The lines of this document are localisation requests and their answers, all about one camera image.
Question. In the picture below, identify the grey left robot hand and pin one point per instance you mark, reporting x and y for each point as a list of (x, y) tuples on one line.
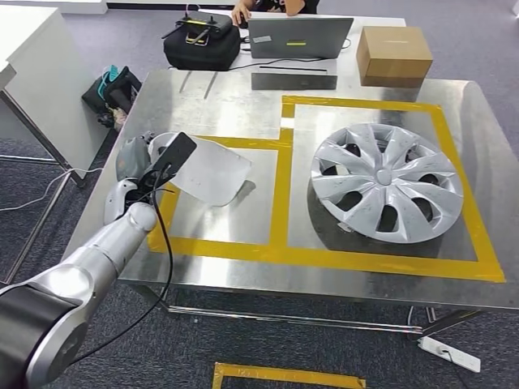
[(131, 158)]

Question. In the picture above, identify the white plastic car body part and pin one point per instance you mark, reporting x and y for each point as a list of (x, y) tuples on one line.
[(214, 172)]

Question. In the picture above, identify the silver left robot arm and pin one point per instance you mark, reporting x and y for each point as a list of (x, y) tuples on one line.
[(101, 252)]

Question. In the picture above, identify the stainless steel workbench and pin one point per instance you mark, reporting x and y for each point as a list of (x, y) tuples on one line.
[(227, 102)]

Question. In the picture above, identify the black and teal bag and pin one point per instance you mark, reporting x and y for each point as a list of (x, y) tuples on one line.
[(117, 88)]

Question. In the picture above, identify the black carry bag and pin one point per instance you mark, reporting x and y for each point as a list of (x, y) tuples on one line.
[(202, 56)]

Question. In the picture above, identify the black remote controller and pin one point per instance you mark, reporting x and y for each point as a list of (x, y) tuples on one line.
[(202, 24)]

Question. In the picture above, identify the grey laptop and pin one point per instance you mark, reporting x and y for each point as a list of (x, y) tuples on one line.
[(300, 37)]

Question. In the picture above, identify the seated person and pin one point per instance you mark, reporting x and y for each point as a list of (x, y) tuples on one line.
[(291, 6)]

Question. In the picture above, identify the silver wheel hubcap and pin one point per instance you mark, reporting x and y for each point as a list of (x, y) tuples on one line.
[(383, 177)]

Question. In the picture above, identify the brown cardboard box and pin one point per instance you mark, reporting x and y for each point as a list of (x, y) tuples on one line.
[(393, 53)]

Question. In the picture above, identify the white power strip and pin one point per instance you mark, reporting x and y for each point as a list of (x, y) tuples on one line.
[(450, 354)]

